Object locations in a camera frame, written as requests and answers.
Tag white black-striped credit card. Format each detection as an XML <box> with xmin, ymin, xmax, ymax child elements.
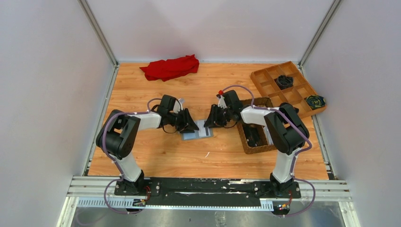
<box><xmin>196</xmin><ymin>120</ymin><xmax>213</xmax><ymax>139</ymax></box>

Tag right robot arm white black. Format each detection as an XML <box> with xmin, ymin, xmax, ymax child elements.
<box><xmin>204</xmin><ymin>90</ymin><xmax>309</xmax><ymax>196</ymax></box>

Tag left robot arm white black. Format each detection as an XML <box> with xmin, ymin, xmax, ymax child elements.
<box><xmin>96</xmin><ymin>95</ymin><xmax>199</xmax><ymax>194</ymax></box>

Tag black cards in basket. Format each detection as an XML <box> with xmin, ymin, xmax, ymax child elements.
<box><xmin>244</xmin><ymin>126</ymin><xmax>262</xmax><ymax>147</ymax></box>

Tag white cards in basket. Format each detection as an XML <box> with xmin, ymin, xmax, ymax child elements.
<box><xmin>263</xmin><ymin>127</ymin><xmax>273</xmax><ymax>146</ymax></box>

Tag red cloth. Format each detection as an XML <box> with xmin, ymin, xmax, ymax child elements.
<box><xmin>140</xmin><ymin>54</ymin><xmax>200</xmax><ymax>82</ymax></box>

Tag woven wicker basket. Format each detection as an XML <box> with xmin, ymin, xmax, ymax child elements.
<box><xmin>237</xmin><ymin>96</ymin><xmax>276</xmax><ymax>155</ymax></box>

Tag dark brown rolled belt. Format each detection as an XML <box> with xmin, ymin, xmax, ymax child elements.
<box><xmin>280</xmin><ymin>102</ymin><xmax>299</xmax><ymax>113</ymax></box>

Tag wooden compartment tray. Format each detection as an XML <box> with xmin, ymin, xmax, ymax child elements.
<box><xmin>250</xmin><ymin>61</ymin><xmax>327</xmax><ymax>118</ymax></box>

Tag black rolled belt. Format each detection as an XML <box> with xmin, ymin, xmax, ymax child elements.
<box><xmin>275</xmin><ymin>75</ymin><xmax>294</xmax><ymax>90</ymax></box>

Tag blue yellow rolled tie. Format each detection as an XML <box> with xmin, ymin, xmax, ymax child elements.
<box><xmin>305</xmin><ymin>95</ymin><xmax>326</xmax><ymax>110</ymax></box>

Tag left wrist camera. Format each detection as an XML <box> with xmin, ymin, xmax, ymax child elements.
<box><xmin>173</xmin><ymin>98</ymin><xmax>185</xmax><ymax>113</ymax></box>

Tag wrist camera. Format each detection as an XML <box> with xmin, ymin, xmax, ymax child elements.
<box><xmin>217</xmin><ymin>90</ymin><xmax>227</xmax><ymax>109</ymax></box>
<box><xmin>173</xmin><ymin>98</ymin><xmax>185</xmax><ymax>113</ymax></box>

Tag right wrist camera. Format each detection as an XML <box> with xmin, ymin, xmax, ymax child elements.
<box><xmin>217</xmin><ymin>90</ymin><xmax>227</xmax><ymax>109</ymax></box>

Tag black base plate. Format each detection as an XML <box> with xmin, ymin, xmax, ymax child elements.
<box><xmin>114</xmin><ymin>177</ymin><xmax>301</xmax><ymax>207</ymax></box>

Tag aluminium frame rail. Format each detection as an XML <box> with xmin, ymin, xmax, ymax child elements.
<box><xmin>67</xmin><ymin>176</ymin><xmax>352</xmax><ymax>211</ymax></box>

